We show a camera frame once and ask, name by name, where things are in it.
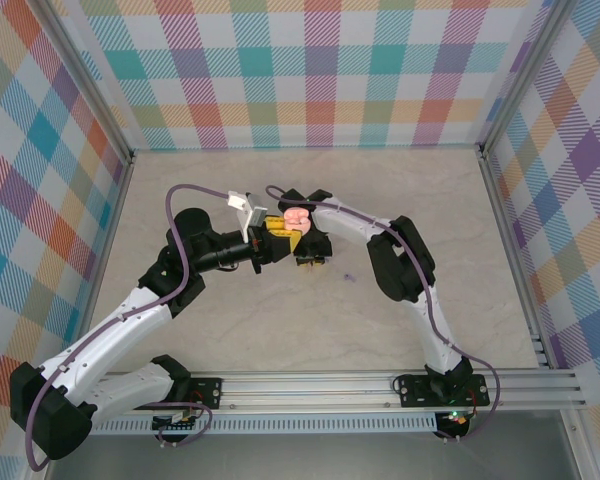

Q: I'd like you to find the pink earbud charging case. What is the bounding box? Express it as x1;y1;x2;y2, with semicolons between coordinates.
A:
282;204;314;234

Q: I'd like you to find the small controller circuit board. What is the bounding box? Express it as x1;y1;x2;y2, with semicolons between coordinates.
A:
151;408;201;434
435;409;474;432

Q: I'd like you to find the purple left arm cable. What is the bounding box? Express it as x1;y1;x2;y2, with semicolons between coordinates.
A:
23;183;231;472

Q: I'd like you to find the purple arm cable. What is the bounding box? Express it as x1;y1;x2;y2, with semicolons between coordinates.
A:
23;183;231;472
264;184;504;444

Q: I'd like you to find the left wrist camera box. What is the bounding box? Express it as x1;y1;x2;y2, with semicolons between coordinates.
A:
227;190;268;236

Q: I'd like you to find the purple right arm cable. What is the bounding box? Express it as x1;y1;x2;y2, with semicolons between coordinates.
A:
264;184;504;444

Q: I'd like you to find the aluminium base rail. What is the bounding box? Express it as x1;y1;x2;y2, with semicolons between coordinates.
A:
92;368;582;413

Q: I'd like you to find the white slotted cable duct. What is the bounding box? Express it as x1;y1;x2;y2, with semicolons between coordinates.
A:
87;417;439;436

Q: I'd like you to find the aluminium frame post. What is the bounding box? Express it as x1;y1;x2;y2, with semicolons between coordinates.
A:
35;0;137;166
478;0;577;162

